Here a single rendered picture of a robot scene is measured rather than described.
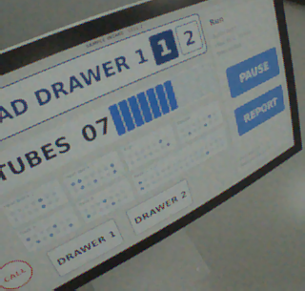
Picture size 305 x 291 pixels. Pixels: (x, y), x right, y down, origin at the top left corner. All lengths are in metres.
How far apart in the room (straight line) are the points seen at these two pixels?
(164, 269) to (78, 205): 1.03
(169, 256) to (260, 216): 0.48
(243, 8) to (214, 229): 1.19
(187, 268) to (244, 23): 1.14
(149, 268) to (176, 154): 1.02
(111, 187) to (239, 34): 0.26
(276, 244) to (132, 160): 1.25
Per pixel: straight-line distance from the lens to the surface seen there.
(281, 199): 1.64
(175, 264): 1.40
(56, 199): 0.37
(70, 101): 0.34
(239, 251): 1.50
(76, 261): 0.43
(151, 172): 0.40
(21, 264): 0.42
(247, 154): 0.48
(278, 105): 0.50
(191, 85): 0.39
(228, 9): 0.42
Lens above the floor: 1.42
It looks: 57 degrees down
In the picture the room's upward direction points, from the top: 5 degrees clockwise
